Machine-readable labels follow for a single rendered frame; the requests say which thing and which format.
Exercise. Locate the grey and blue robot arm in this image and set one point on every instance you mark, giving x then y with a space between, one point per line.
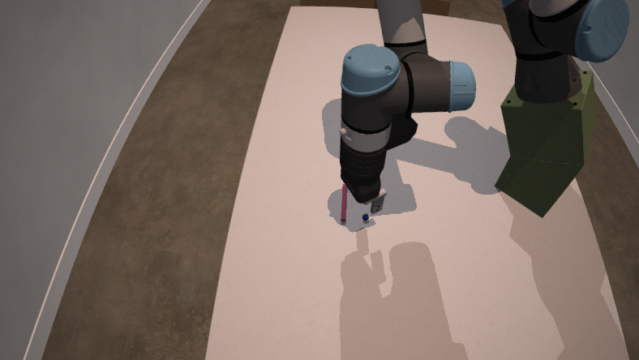
375 84

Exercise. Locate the pink rod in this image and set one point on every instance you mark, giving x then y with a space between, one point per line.
343 204

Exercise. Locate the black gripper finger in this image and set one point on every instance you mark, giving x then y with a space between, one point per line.
377 205

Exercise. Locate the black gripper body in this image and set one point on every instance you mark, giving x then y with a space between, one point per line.
360 165

